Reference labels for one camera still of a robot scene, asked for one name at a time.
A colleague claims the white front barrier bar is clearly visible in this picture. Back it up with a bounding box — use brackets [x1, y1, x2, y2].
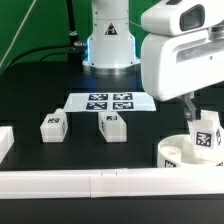
[0, 167, 224, 199]

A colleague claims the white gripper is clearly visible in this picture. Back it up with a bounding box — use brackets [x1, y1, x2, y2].
[141, 30, 224, 121]

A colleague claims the white left barrier block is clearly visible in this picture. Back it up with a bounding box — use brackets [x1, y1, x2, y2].
[0, 126, 14, 163]

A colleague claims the white marker sheet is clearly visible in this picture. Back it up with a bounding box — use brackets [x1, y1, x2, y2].
[64, 92, 156, 112]

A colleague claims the black cable bundle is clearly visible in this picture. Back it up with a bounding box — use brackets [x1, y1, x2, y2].
[0, 0, 88, 73]

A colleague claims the white round stool seat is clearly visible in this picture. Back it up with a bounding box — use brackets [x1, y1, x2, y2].
[157, 134, 224, 168]

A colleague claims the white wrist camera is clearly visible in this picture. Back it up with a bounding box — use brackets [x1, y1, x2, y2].
[141, 0, 224, 36]

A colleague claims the white thin cable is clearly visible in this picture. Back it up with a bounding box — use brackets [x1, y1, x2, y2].
[0, 0, 38, 69]

